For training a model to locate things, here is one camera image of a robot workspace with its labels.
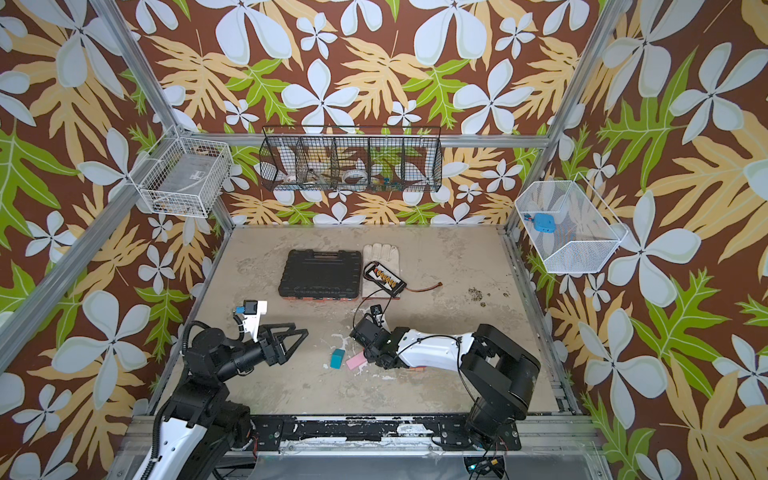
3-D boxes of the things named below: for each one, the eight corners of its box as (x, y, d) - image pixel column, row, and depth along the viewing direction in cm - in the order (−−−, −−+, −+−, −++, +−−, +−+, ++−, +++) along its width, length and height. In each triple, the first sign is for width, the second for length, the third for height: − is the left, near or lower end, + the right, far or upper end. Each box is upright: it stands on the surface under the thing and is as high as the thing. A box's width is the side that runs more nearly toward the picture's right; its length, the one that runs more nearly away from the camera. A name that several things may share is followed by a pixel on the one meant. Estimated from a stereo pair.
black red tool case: (280, 302, 100) (276, 294, 96) (292, 258, 112) (288, 249, 108) (360, 302, 100) (359, 295, 96) (363, 258, 112) (362, 249, 108)
